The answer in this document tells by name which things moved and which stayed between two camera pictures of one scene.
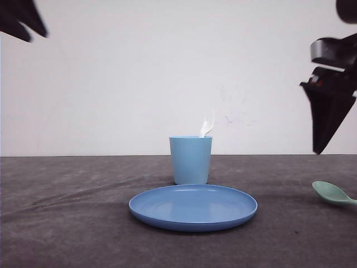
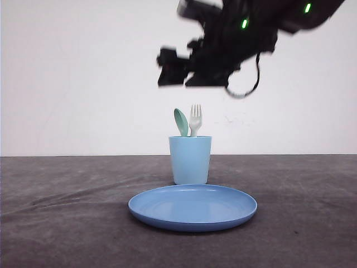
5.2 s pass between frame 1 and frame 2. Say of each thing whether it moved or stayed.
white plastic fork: moved
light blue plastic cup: stayed
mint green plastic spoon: moved
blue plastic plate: stayed
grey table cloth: stayed
